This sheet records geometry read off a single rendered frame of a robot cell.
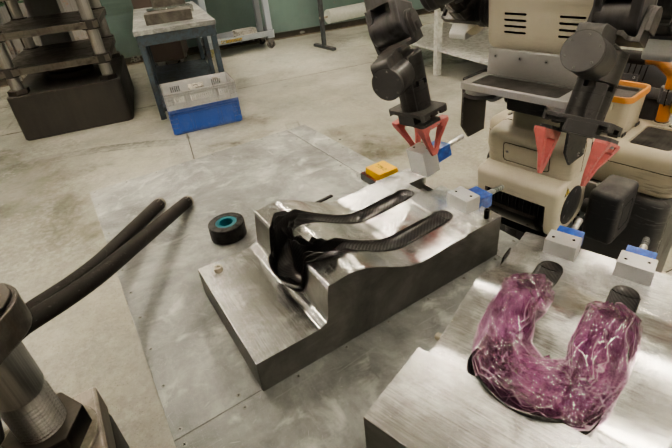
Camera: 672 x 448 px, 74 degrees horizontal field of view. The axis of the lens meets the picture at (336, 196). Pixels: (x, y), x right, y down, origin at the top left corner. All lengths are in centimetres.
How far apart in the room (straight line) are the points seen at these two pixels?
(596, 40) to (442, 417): 52
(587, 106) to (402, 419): 52
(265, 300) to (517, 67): 75
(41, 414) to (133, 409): 114
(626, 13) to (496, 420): 58
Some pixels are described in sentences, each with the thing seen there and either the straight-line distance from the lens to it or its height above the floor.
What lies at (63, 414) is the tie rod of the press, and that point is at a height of 84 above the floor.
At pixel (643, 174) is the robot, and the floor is 75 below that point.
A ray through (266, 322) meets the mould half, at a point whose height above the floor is 86.
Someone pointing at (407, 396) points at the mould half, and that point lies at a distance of 55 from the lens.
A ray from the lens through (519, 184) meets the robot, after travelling 119.
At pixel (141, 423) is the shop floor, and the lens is 181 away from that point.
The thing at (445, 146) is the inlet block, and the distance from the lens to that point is 93.
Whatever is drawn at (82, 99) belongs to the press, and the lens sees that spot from 472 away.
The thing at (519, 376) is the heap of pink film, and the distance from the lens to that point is 61.
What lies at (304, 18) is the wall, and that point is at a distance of 759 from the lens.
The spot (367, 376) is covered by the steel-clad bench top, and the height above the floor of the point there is 80.
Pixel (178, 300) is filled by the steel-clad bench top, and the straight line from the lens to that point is 90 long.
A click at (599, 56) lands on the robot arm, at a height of 119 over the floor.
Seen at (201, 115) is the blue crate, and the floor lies 13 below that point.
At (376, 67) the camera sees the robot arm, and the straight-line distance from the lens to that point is 78.
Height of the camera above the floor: 136
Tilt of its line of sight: 30 degrees down
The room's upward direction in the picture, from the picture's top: 6 degrees counter-clockwise
